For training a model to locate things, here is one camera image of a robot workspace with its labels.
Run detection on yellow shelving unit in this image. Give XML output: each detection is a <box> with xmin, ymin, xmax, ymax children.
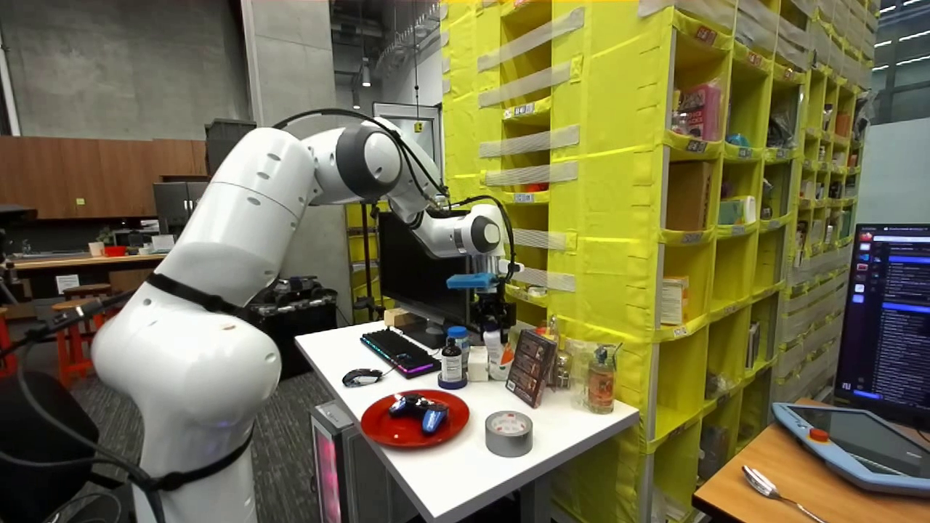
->
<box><xmin>438</xmin><ymin>0</ymin><xmax>880</xmax><ymax>523</ymax></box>

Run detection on black case pink light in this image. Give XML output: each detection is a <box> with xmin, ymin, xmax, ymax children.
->
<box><xmin>307</xmin><ymin>402</ymin><xmax>393</xmax><ymax>523</ymax></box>

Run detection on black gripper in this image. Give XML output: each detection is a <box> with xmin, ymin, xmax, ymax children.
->
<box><xmin>473</xmin><ymin>288</ymin><xmax>519</xmax><ymax>356</ymax></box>

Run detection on blue grey teach pendant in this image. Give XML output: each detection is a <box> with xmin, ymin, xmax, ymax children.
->
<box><xmin>769</xmin><ymin>402</ymin><xmax>930</xmax><ymax>501</ymax></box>

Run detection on pink box in shelf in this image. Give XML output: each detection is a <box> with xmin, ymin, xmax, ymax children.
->
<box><xmin>675</xmin><ymin>83</ymin><xmax>729</xmax><ymax>147</ymax></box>

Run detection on dark glass bottle white label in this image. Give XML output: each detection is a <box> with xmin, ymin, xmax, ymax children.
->
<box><xmin>438</xmin><ymin>331</ymin><xmax>470</xmax><ymax>392</ymax></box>

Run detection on blue grey game controller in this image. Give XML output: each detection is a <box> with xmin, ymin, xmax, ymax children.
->
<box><xmin>386</xmin><ymin>392</ymin><xmax>451</xmax><ymax>440</ymax></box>

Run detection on silver spoon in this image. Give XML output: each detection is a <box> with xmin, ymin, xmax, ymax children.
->
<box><xmin>737</xmin><ymin>462</ymin><xmax>829</xmax><ymax>523</ymax></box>

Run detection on wooden desk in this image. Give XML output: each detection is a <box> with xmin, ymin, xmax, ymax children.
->
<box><xmin>691</xmin><ymin>421</ymin><xmax>930</xmax><ymax>523</ymax></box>

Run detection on dark video game case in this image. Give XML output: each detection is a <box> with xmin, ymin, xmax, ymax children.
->
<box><xmin>502</xmin><ymin>330</ymin><xmax>560</xmax><ymax>410</ymax></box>

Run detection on grey duct tape roll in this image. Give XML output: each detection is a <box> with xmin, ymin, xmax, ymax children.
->
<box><xmin>482</xmin><ymin>407</ymin><xmax>538</xmax><ymax>460</ymax></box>

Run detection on black office chair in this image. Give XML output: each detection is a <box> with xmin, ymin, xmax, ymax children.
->
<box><xmin>0</xmin><ymin>370</ymin><xmax>105</xmax><ymax>523</ymax></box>

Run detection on black computer monitor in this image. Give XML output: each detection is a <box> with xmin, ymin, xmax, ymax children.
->
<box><xmin>374</xmin><ymin>213</ymin><xmax>489</xmax><ymax>349</ymax></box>

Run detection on glass spice jar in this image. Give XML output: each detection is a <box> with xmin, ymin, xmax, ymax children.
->
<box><xmin>583</xmin><ymin>344</ymin><xmax>622</xmax><ymax>418</ymax></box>

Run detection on black rainbow backlit keyboard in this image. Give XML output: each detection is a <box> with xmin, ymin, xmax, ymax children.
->
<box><xmin>358</xmin><ymin>330</ymin><xmax>444</xmax><ymax>382</ymax></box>

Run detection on monitor with terminal screen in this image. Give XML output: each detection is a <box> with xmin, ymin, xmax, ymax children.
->
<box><xmin>835</xmin><ymin>221</ymin><xmax>930</xmax><ymax>430</ymax></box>

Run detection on wooden wall cabinets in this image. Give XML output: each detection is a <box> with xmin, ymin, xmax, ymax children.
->
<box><xmin>0</xmin><ymin>134</ymin><xmax>211</xmax><ymax>221</ymax></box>

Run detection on red round plate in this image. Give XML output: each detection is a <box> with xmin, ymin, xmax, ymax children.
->
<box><xmin>358</xmin><ymin>388</ymin><xmax>473</xmax><ymax>455</ymax></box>

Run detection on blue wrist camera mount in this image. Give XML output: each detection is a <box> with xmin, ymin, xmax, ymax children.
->
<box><xmin>444</xmin><ymin>272</ymin><xmax>502</xmax><ymax>295</ymax></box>

